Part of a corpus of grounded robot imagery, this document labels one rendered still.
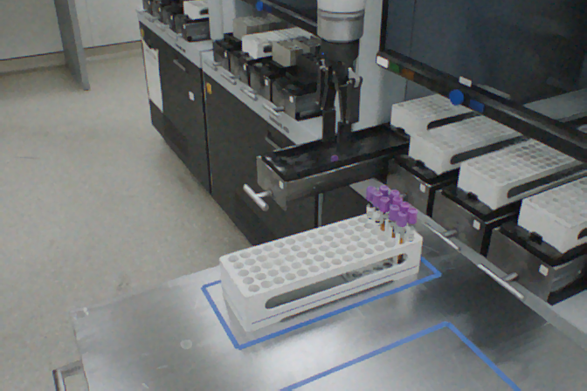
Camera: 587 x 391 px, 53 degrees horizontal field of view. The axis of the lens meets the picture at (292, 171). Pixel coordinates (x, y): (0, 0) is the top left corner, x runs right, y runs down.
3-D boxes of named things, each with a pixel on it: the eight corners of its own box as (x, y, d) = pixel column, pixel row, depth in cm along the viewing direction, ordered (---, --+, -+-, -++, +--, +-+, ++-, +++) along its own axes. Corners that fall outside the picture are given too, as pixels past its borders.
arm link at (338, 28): (348, 0, 117) (346, 30, 119) (308, 5, 113) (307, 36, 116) (375, 10, 110) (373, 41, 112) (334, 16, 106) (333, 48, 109)
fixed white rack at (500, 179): (556, 157, 130) (562, 132, 127) (597, 177, 122) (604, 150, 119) (454, 191, 117) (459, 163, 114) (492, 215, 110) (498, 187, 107)
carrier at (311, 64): (322, 85, 165) (323, 64, 162) (316, 85, 164) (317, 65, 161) (302, 72, 174) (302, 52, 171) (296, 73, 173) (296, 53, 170)
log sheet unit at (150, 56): (148, 99, 306) (140, 31, 289) (165, 118, 285) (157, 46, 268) (144, 100, 305) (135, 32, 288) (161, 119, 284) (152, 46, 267)
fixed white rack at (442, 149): (504, 132, 142) (508, 108, 139) (537, 148, 134) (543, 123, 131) (406, 160, 129) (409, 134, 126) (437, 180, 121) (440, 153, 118)
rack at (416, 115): (479, 106, 156) (482, 83, 153) (507, 119, 149) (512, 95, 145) (389, 128, 144) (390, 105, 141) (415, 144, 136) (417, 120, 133)
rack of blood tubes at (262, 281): (383, 238, 100) (387, 207, 97) (420, 271, 92) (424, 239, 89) (220, 290, 89) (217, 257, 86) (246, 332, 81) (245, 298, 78)
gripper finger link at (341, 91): (348, 65, 117) (351, 66, 116) (354, 120, 120) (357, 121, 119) (331, 69, 116) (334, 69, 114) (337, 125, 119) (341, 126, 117)
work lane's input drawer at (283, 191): (479, 123, 162) (485, 92, 158) (518, 142, 152) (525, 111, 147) (239, 188, 132) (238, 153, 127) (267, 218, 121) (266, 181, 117)
